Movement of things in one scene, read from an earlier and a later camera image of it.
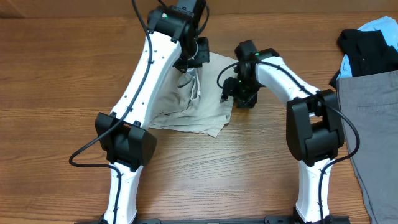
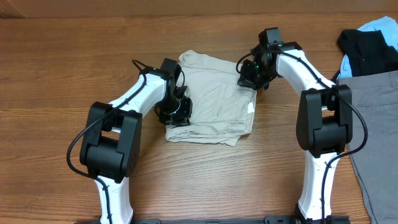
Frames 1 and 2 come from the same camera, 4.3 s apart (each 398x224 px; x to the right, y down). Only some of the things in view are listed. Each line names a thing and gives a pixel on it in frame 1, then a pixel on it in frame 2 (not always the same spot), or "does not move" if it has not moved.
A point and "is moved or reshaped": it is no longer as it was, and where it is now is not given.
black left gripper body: [198, 55] to [171, 110]
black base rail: [272, 219] does not move
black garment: [368, 53] does not move
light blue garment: [388, 27] does not move
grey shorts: [371, 101] does not move
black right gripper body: [245, 92] to [257, 76]
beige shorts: [191, 99] is moved or reshaped
